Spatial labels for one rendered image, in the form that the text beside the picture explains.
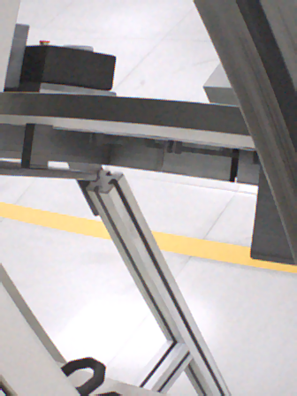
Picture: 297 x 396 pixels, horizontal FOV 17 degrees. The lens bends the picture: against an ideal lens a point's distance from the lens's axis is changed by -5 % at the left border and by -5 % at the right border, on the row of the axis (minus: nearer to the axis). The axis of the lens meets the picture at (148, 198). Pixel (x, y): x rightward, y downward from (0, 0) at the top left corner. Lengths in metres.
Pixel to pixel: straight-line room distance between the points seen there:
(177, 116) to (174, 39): 2.63
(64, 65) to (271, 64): 0.41
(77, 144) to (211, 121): 0.90
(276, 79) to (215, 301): 1.78
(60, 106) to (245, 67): 0.13
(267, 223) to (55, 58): 0.36
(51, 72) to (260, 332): 1.33
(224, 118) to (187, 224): 1.92
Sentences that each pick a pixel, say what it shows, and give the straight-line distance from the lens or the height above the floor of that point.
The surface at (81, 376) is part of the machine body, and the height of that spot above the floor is 0.62.
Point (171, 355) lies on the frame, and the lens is 1.52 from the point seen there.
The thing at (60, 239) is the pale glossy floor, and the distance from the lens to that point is 2.38.
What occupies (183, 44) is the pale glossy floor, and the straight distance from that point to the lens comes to 2.92.
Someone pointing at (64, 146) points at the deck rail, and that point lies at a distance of 1.22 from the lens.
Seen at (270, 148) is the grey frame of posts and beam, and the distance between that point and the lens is 0.28.
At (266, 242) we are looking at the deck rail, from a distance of 0.32.
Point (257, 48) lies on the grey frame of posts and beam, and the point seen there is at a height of 1.26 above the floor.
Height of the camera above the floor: 1.39
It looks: 36 degrees down
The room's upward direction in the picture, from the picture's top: 25 degrees counter-clockwise
